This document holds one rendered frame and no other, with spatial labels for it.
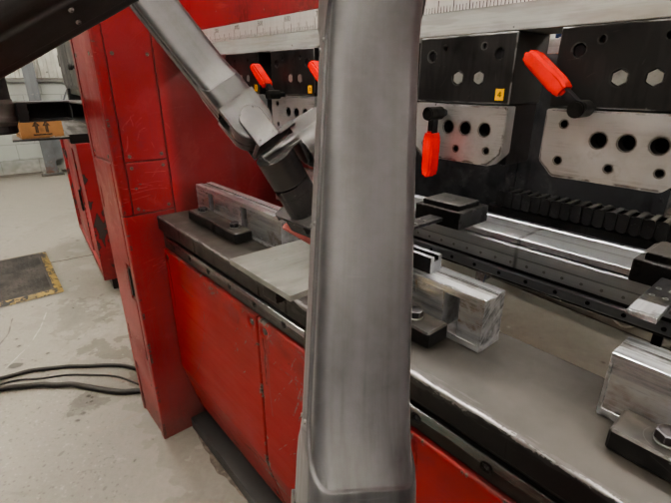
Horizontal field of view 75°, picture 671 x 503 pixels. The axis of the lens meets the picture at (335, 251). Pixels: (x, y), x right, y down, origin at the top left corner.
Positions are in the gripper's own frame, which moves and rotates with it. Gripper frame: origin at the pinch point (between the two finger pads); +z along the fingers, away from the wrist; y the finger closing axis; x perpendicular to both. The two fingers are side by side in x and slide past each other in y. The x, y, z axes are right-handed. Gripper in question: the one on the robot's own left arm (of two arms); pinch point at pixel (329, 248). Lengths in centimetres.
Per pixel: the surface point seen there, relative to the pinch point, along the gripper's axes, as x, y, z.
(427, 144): -14.5, -15.0, -12.5
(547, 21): -25.2, -27.8, -23.0
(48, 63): -100, 700, -12
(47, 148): -21, 685, 70
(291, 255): 5.0, 4.3, -1.2
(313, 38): -26.1, 15.9, -24.4
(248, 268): 12.3, 4.2, -5.4
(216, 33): -28, 54, -28
